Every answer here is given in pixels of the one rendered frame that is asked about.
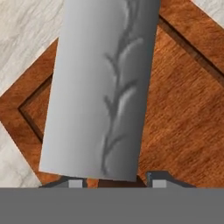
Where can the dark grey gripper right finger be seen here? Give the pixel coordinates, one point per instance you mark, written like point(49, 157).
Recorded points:
point(159, 180)

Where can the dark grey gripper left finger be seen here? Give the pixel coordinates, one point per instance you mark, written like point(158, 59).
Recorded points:
point(75, 183)

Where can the brown wooden cutting board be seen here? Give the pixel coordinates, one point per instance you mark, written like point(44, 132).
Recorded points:
point(180, 116)

